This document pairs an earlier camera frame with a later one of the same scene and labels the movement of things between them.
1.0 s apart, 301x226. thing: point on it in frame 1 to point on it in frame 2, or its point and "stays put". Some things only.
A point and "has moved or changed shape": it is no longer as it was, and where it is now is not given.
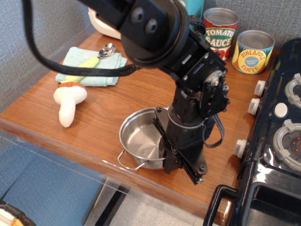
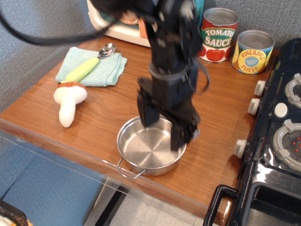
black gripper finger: x=171 y=163 to x=181 y=135
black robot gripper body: x=181 y=144 to x=173 y=86
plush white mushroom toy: x=67 y=94 stays put
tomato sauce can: x=220 y=24 stays put
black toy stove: x=268 y=192 stays put
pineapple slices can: x=253 y=51 stays put
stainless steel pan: x=141 y=137 has moved or changed shape
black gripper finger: x=163 y=144 to x=149 y=114
